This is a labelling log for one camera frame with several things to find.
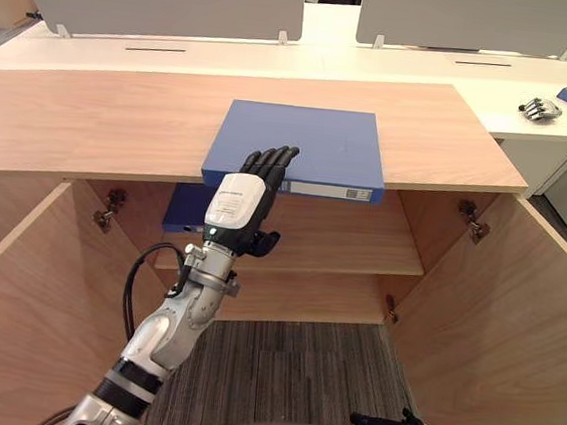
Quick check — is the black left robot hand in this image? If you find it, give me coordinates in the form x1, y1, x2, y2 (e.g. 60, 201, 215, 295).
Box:
200, 137, 302, 263

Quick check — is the blue folder with spine label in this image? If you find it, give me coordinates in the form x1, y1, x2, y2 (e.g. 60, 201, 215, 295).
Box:
198, 96, 393, 207

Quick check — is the blue folder with metal clip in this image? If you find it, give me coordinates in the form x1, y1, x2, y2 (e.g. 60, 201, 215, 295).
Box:
160, 180, 218, 238

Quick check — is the wooden cabinet shelf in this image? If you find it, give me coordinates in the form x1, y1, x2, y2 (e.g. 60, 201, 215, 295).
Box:
153, 169, 433, 295

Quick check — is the metal door hinge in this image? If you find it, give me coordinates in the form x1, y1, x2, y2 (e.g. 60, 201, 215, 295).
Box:
454, 198, 494, 246
382, 293, 403, 326
91, 186, 129, 236

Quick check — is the wooden office cabinet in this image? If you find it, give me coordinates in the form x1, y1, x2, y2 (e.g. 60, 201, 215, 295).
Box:
0, 41, 567, 425

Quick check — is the wooden cabinet door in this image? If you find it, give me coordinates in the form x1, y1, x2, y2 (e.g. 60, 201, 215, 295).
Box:
0, 174, 147, 425
378, 182, 567, 425

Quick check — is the white office desk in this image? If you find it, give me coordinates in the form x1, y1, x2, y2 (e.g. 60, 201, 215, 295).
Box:
0, 0, 567, 146

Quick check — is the spare silver robot hand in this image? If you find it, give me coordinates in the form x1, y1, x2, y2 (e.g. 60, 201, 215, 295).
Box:
516, 94, 565, 126

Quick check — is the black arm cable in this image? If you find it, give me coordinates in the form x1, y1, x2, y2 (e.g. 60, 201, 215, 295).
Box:
119, 238, 192, 345

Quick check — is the white desk pedestal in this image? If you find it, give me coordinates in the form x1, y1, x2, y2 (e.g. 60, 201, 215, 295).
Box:
481, 133, 567, 232

